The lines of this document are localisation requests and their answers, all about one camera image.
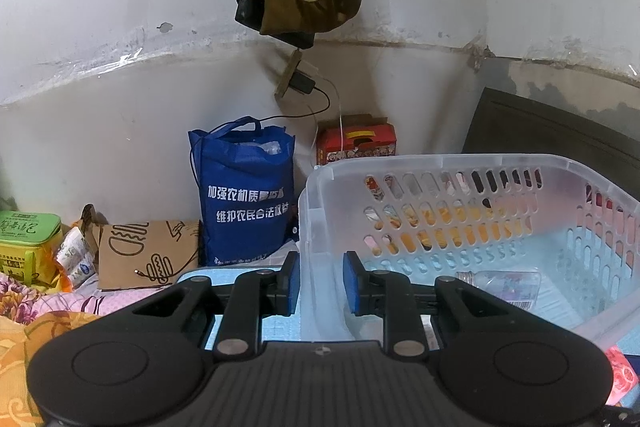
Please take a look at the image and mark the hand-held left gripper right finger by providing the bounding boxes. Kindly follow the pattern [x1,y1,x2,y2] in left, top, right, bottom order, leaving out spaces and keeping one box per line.
[342,251,540,356]

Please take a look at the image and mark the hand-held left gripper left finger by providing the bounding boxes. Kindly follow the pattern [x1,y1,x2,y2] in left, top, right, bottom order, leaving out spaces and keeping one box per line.
[107,251,302,356]

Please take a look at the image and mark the translucent white plastic basket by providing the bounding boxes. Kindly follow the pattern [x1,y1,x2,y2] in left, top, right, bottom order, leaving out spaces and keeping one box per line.
[298,152,640,353]

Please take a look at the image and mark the light blue mat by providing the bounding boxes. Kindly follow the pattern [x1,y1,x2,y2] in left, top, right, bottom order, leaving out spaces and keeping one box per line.
[175,264,441,353]

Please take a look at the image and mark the blue tote bag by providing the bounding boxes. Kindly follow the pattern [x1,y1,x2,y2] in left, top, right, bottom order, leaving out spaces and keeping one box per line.
[188,117,297,267]

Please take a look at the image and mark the red gift box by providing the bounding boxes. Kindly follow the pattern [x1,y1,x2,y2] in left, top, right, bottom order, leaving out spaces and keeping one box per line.
[316,114,398,166]

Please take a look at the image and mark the clear plastic bottle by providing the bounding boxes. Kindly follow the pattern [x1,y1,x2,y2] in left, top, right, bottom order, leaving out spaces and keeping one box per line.
[455,270,543,310]

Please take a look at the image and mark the brown printed paper bag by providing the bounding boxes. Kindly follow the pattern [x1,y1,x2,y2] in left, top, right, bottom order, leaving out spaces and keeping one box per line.
[81,204,201,292]

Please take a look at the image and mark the black charger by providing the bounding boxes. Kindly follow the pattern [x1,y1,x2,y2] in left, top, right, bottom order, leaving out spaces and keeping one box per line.
[290,72,317,96]

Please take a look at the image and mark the white snack packet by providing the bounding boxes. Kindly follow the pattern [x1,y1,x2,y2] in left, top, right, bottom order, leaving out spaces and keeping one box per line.
[56,227,90,269]
[67,252,97,290]

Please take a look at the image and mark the dark headboard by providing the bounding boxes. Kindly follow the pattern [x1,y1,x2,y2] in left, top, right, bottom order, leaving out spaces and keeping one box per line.
[460,88,640,202]

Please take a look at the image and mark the pink floral blanket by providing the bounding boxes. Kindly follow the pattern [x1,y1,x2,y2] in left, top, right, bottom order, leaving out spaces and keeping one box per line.
[0,271,171,325]

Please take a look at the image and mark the olive hanging bag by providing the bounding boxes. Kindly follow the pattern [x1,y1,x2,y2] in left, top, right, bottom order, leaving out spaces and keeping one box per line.
[257,0,362,36]

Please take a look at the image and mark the green box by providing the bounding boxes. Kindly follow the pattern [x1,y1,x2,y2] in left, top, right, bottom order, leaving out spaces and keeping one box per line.
[0,211,63,285]

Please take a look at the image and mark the black pouch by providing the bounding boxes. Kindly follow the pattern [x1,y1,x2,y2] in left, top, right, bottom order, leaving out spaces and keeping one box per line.
[235,0,266,28]

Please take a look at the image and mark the orange yellow cloth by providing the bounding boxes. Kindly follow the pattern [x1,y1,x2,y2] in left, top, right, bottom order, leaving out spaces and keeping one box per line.
[0,311,106,427]

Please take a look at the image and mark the red packet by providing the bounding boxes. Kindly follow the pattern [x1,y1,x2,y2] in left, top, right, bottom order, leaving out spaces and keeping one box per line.
[602,347,640,408]

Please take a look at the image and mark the white cable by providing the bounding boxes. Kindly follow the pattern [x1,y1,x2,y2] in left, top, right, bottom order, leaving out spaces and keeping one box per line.
[302,64,344,164]

